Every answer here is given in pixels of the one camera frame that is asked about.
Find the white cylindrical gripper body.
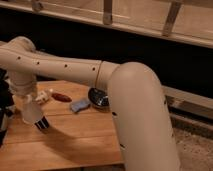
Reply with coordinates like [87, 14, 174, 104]
[22, 95, 43, 124]

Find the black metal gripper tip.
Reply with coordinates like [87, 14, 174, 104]
[35, 117, 49, 130]

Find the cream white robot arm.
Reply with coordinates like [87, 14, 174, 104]
[0, 36, 182, 171]

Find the blue eraser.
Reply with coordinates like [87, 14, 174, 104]
[70, 99, 90, 113]

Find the dark round ceramic cup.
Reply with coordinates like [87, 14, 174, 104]
[88, 88, 109, 109]

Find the small white crumpled object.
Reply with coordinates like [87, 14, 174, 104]
[36, 90, 51, 104]

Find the black equipment at left edge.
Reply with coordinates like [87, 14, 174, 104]
[0, 68, 14, 147]

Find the dark red oblong object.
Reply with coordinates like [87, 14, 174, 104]
[51, 93, 72, 102]

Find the wooden railing with brackets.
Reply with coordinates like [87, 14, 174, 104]
[0, 0, 213, 49]

